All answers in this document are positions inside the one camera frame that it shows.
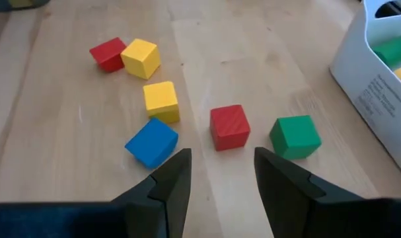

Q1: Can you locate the yellow wooden cube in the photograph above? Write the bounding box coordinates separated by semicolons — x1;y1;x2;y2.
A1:
120;38;162;81
143;81;181;125

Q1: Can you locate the green wooden cube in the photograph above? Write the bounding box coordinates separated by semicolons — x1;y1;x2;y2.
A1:
269;115;322;161

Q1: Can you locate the blue wooden cube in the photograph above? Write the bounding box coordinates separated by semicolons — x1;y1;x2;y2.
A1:
124;118;180;170

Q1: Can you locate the green wooden cylinder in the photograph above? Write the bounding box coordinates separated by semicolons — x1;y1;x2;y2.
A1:
371;34;401;69

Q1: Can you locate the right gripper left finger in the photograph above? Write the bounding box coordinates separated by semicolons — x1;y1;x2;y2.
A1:
111;147;193;238

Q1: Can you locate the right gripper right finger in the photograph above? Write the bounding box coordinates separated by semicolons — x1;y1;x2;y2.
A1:
254;147;365;238

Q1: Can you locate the red wooden cube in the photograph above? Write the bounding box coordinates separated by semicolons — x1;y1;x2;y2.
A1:
209;104;252;152
89;36;128;73

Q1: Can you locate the white plastic bin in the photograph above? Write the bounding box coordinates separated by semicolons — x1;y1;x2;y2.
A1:
329;0;401;182

